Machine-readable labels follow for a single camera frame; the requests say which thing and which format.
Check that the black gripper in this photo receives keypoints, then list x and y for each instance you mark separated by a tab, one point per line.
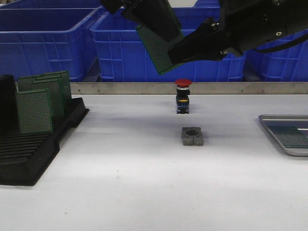
244	25

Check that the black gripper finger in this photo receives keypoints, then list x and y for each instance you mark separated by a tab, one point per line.
156	15
113	6

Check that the rearmost green perforated board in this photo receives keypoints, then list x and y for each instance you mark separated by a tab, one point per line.
65	83

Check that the silver metal tray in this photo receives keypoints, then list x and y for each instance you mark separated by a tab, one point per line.
298	121

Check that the black slotted board rack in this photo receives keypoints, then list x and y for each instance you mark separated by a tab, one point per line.
25	157

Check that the far right blue crate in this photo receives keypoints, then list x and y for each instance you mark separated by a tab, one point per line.
207	4

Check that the centre blue plastic crate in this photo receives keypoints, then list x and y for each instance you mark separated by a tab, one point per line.
123	57

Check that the blue plastic crate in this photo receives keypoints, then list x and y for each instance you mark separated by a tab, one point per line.
37	41
123	57
289	65

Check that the red emergency stop button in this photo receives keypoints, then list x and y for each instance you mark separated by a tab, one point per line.
182	97

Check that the right blue plastic crate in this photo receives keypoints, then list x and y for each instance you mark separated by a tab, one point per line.
289	65

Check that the left blue plastic crate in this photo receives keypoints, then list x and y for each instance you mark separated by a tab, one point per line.
37	41

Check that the far left blue crate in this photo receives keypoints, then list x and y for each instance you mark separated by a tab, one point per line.
51	4

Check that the grey metal clamp block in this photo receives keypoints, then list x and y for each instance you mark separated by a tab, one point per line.
192	136

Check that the metal table edge rail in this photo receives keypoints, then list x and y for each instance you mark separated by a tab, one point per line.
196	88

